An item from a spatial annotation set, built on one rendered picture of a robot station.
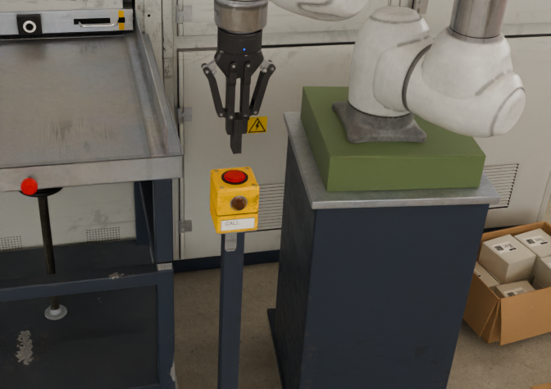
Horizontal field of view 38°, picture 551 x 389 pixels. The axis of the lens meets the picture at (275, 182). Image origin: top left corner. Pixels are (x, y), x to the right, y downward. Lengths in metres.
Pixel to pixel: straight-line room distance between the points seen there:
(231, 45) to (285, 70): 1.05
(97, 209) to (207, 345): 0.54
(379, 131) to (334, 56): 0.66
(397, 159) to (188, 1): 0.80
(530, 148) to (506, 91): 1.27
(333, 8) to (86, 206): 1.52
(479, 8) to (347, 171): 0.44
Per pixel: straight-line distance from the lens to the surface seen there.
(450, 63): 1.60
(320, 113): 1.87
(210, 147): 2.43
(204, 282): 2.66
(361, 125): 1.78
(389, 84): 1.71
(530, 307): 2.55
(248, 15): 1.30
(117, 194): 2.50
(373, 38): 1.71
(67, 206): 2.51
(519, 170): 2.90
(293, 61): 2.36
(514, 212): 3.00
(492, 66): 1.60
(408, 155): 1.75
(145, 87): 1.95
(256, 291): 2.63
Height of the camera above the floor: 1.68
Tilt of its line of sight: 32 degrees down
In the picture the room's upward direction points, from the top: 4 degrees clockwise
